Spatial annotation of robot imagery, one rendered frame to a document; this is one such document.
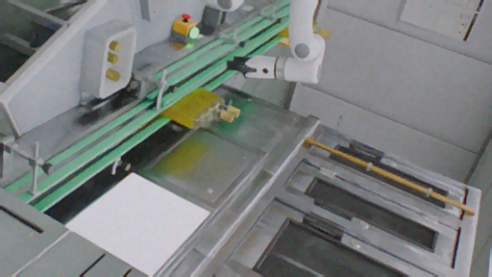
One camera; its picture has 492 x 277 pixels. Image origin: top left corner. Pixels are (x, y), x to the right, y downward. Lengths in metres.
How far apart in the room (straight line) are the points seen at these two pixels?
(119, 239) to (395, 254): 0.94
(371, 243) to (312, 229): 0.21
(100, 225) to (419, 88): 6.67
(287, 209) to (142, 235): 0.59
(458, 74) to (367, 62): 1.16
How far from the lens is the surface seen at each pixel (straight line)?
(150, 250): 1.72
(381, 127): 8.36
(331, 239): 2.03
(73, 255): 1.18
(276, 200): 2.11
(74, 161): 1.73
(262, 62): 1.82
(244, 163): 2.18
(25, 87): 1.72
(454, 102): 8.08
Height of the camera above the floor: 1.77
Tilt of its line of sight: 22 degrees down
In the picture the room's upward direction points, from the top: 114 degrees clockwise
